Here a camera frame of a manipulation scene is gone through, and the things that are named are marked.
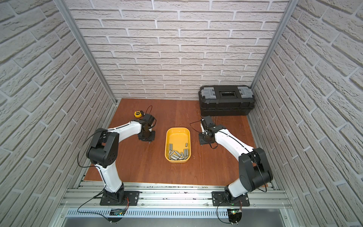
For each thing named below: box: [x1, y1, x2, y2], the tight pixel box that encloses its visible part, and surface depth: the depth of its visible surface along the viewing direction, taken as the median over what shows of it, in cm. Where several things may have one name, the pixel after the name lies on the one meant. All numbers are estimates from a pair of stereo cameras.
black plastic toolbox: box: [198, 85, 256, 117], surface depth 102 cm
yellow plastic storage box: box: [164, 127, 192, 164], surface depth 94 cm
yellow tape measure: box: [133, 110, 146, 119], surface depth 111 cm
